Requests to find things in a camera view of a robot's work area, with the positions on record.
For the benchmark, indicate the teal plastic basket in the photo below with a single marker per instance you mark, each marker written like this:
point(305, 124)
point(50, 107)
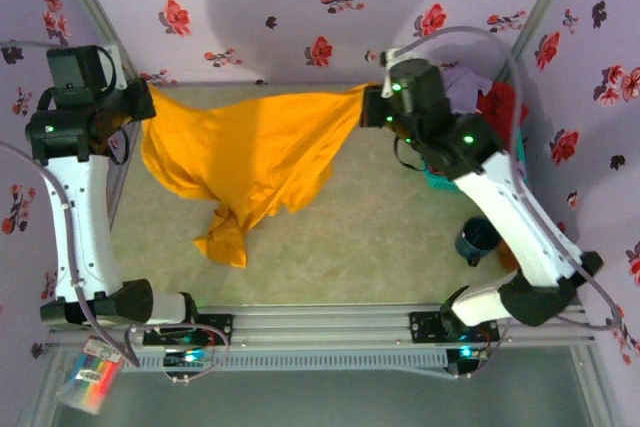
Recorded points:
point(442, 182)

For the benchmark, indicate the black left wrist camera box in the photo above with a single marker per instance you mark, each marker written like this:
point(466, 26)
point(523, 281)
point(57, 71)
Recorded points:
point(80, 67)

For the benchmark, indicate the brown plush toy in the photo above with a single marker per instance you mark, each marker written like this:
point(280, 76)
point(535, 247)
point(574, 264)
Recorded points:
point(507, 257)

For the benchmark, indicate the aluminium frame post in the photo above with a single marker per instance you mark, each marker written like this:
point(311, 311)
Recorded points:
point(540, 12)
point(95, 12)

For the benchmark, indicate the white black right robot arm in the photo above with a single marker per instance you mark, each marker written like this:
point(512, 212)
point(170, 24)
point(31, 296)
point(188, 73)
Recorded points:
point(520, 237)

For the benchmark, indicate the red t-shirt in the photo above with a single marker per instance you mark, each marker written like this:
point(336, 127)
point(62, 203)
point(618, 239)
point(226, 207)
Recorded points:
point(502, 107)

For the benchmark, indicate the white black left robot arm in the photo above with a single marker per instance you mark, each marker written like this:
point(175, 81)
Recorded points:
point(75, 227)

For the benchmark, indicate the orange t-shirt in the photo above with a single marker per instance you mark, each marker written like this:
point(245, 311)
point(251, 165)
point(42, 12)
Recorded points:
point(240, 157)

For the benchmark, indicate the controller board with green light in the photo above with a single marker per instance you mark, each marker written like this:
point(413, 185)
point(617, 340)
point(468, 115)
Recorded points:
point(187, 358)
point(467, 354)

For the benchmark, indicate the colourful marker pack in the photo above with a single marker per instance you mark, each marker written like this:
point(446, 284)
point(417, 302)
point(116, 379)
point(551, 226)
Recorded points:
point(92, 377)

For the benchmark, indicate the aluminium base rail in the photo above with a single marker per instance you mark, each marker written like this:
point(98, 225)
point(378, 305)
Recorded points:
point(320, 327)

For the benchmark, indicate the dark blue mug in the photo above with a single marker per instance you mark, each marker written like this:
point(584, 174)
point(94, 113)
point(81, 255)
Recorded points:
point(475, 239)

